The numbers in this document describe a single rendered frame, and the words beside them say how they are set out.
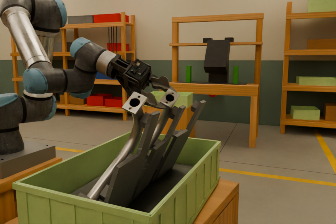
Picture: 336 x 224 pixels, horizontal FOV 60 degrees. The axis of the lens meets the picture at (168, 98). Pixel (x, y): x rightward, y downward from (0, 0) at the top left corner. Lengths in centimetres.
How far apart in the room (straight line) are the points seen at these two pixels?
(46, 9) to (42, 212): 74
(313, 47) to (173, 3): 282
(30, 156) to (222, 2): 521
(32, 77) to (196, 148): 68
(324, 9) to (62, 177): 491
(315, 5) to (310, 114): 177
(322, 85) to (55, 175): 483
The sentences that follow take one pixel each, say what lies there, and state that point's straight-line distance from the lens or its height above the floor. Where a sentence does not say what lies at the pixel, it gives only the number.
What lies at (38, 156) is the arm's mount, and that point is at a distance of 134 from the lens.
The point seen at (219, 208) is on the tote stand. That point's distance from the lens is 108.
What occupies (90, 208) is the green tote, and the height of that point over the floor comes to 94.
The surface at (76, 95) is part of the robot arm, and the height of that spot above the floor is 117.
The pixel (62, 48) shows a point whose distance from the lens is 692.
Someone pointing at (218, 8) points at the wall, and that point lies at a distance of 605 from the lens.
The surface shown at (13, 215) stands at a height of 71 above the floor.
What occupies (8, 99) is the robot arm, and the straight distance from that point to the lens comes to 131.
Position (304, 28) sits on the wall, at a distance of 591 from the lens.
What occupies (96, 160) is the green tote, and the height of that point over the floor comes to 91.
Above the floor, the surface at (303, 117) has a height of 31.
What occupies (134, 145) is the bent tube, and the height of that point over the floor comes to 105.
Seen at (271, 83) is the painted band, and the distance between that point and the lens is 588.
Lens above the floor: 129
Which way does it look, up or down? 8 degrees down
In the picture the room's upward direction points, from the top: straight up
